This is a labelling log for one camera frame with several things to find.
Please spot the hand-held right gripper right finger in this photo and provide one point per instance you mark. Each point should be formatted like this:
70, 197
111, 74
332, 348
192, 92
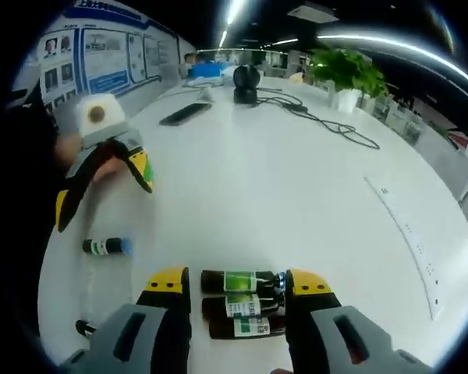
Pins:
316, 331

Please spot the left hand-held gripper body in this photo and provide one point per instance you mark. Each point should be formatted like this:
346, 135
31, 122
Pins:
101, 117

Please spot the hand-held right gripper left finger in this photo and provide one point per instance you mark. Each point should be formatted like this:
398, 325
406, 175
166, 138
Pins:
160, 327

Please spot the brown green-labelled medicine bottle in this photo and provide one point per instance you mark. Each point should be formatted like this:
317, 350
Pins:
242, 305
245, 328
238, 281
101, 246
85, 328

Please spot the blue storage box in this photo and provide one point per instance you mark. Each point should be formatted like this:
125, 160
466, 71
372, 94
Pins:
206, 71

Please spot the person's left hand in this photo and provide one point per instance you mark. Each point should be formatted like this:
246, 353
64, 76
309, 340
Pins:
68, 150

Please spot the person's dark shirt torso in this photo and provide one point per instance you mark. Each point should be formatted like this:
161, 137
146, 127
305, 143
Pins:
19, 195

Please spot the black smartphone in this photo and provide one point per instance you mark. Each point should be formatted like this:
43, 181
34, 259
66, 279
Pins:
185, 114

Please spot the small white stand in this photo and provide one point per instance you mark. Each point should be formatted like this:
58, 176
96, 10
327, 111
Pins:
206, 95

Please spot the black round desk device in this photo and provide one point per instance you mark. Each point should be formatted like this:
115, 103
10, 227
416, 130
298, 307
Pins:
246, 83

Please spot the long ceiling strip light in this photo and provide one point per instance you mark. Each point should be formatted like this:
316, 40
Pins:
355, 37
234, 9

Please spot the green plant in white pot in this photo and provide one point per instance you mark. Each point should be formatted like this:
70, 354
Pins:
347, 70

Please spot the ceiling air conditioner vent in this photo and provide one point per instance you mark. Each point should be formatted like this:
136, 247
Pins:
312, 11

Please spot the wall display board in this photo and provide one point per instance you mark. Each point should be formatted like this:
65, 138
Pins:
105, 58

